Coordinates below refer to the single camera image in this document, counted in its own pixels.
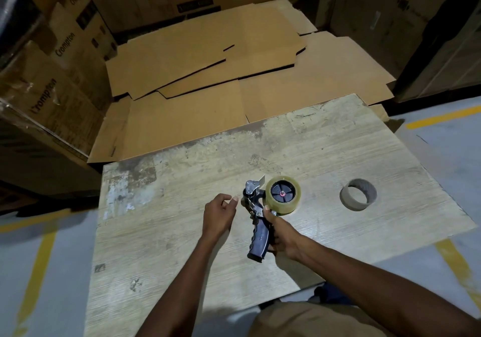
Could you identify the person's left hand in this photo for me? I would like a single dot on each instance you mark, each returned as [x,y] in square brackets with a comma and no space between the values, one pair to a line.
[218,218]

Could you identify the person's right hand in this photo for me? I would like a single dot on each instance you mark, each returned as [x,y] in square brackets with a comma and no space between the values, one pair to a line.
[289,242]

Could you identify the black handheld tape dispenser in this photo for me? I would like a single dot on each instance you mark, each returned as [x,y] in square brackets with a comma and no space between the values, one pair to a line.
[261,239]

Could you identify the clear tape roll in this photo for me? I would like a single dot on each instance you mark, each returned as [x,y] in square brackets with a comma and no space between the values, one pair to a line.
[287,211]

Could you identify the grey tape core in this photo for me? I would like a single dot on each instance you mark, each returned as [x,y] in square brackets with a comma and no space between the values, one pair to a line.
[347,203]

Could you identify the person's right forearm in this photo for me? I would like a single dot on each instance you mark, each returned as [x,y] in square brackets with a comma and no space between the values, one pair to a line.
[375,291]

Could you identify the person's left forearm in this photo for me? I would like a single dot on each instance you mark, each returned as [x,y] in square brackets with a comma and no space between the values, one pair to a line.
[180,291]

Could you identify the person's blue trousers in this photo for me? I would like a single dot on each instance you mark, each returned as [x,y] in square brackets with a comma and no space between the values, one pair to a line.
[334,295]

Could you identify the person's tan shirt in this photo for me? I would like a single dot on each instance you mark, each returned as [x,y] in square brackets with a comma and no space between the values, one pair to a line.
[319,323]

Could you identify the large flat cardboard sheet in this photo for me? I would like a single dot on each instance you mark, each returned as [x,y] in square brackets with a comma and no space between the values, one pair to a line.
[180,122]

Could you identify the small cardboard flap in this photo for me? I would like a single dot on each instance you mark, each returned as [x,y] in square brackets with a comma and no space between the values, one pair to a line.
[377,110]

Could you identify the flat brown cardboard sheet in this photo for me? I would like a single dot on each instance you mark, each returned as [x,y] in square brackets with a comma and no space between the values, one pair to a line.
[169,54]
[263,62]

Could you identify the dark cardboard box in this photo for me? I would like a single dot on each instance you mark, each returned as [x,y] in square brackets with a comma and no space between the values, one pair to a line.
[37,167]

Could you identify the tall printed cardboard box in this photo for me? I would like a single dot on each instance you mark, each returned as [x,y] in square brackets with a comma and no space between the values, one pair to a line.
[375,21]

